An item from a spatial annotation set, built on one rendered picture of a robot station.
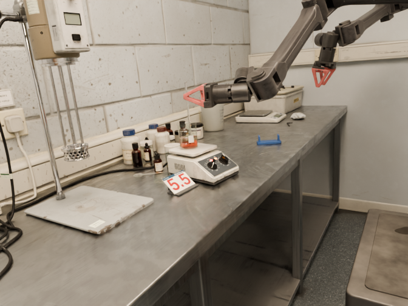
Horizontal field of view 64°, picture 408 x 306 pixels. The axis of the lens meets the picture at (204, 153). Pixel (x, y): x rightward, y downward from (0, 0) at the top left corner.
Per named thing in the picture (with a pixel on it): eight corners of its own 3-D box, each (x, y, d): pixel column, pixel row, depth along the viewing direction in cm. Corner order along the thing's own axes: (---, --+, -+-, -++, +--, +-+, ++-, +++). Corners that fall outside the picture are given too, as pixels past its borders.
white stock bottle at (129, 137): (125, 160, 132) (120, 129, 129) (143, 158, 133) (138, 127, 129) (122, 166, 125) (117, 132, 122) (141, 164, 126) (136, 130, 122)
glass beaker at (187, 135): (202, 147, 109) (200, 121, 107) (193, 152, 104) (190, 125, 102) (183, 146, 112) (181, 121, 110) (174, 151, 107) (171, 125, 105)
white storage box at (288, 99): (305, 106, 230) (305, 85, 226) (285, 115, 201) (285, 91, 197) (264, 105, 247) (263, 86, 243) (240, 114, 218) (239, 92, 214)
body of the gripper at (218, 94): (203, 85, 94) (229, 84, 92) (212, 82, 104) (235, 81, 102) (205, 108, 96) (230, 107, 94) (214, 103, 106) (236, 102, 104)
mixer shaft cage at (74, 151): (96, 155, 87) (78, 57, 80) (74, 163, 82) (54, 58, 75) (79, 153, 91) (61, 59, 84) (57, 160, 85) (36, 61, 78)
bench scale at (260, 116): (278, 124, 179) (278, 115, 178) (234, 123, 191) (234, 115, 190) (287, 117, 195) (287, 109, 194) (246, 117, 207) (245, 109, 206)
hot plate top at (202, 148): (218, 147, 108) (218, 145, 108) (193, 157, 100) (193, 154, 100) (192, 144, 116) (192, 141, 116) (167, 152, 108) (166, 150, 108)
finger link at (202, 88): (180, 86, 99) (209, 84, 96) (187, 84, 106) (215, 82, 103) (182, 108, 101) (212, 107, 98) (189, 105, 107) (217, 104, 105)
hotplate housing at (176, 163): (240, 173, 106) (238, 149, 104) (214, 186, 97) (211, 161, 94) (190, 164, 120) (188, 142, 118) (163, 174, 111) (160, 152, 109)
